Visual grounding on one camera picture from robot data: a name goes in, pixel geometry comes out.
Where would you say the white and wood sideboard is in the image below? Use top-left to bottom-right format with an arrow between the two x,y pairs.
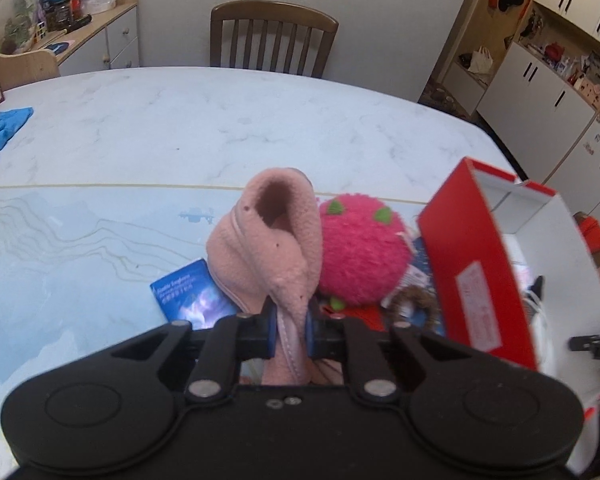
0,0 -> 141,78

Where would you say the dark glass jar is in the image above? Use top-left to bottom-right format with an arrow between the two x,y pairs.
47,2 -> 86,31

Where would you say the brown wooden dining chair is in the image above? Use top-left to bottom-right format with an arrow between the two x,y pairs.
210,0 -> 340,79

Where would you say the white refrigerator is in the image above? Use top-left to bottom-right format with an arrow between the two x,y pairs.
542,120 -> 600,221

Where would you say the pink plush toy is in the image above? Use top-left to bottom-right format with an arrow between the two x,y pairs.
316,197 -> 433,311

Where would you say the pink fleece hat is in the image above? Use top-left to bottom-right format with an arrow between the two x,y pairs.
206,166 -> 343,387

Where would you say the printed table mat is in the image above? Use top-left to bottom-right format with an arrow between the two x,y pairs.
0,182 -> 431,441

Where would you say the white entry bench cabinet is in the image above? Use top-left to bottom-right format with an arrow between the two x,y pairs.
440,55 -> 496,116

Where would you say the miniature plant display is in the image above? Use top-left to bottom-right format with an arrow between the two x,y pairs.
0,0 -> 48,56

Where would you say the red and white shoe box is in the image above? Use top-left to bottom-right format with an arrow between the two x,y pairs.
416,156 -> 600,478

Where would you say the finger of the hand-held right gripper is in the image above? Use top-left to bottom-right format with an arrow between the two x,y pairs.
569,332 -> 600,362

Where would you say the white tote bag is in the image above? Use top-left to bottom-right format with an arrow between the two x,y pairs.
472,46 -> 495,73

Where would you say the white cable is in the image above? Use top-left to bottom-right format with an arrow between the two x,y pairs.
522,287 -> 548,321

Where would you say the light wooden chair back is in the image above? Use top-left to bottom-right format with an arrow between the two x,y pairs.
0,49 -> 61,92

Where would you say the blue booklet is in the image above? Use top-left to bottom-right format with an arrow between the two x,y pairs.
150,258 -> 238,331

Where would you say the blue coaster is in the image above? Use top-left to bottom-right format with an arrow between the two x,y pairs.
42,40 -> 78,56

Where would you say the patterned doormat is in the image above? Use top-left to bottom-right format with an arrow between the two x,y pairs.
420,80 -> 476,116

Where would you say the blue cloth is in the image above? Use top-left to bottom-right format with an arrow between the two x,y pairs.
0,106 -> 35,177

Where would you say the white base cabinet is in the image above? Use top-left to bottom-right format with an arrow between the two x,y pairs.
476,41 -> 598,171

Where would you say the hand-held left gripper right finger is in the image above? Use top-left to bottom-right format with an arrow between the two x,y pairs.
305,310 -> 481,403

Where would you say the red scarf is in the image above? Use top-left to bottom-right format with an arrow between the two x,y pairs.
312,300 -> 396,333

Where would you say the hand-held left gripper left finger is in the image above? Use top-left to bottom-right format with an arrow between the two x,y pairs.
102,310 -> 276,403

